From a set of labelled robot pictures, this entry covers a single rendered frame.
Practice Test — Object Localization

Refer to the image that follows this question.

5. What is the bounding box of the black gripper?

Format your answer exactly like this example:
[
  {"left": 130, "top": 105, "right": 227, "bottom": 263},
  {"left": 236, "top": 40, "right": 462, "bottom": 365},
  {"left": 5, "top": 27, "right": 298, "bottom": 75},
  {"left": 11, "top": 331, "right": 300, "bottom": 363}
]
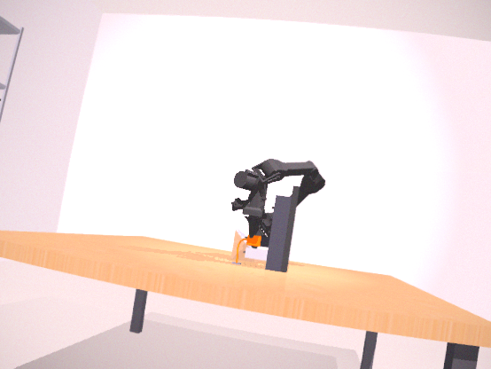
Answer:
[{"left": 242, "top": 192, "right": 267, "bottom": 239}]

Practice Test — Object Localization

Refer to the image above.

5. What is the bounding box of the orange power plug with cord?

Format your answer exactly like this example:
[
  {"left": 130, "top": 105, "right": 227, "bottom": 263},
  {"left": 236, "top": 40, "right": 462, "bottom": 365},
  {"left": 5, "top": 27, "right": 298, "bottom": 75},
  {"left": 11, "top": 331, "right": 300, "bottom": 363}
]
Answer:
[{"left": 236, "top": 235, "right": 269, "bottom": 263}]

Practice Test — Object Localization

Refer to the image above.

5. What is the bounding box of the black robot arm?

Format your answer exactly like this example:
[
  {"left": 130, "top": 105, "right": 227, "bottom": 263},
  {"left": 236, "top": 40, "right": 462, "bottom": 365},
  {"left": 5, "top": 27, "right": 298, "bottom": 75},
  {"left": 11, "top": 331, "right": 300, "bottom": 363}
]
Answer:
[{"left": 231, "top": 159, "right": 325, "bottom": 238}]

